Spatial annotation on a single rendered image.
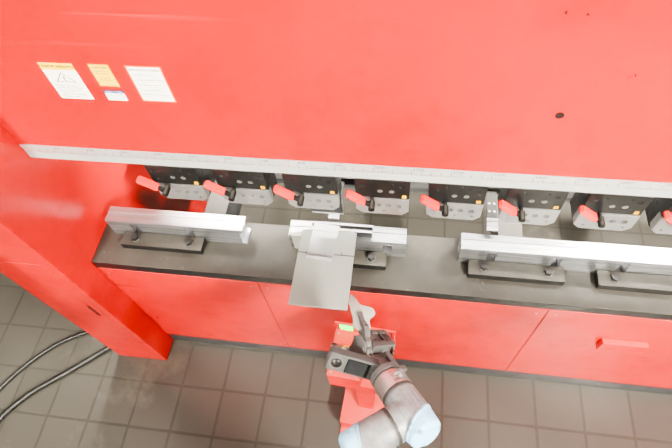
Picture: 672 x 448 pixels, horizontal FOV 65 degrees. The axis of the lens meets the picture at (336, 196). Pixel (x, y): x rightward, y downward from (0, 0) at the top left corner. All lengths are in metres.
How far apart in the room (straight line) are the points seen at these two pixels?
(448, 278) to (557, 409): 1.05
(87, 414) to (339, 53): 2.22
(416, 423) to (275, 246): 0.94
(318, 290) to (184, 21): 0.88
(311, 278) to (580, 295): 0.85
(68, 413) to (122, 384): 0.26
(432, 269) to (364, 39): 0.95
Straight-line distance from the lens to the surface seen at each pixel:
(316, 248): 1.68
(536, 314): 1.89
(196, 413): 2.66
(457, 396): 2.57
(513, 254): 1.76
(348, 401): 2.42
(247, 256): 1.86
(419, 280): 1.77
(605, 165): 1.38
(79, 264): 2.01
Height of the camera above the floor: 2.48
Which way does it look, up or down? 56 degrees down
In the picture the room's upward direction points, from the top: 8 degrees counter-clockwise
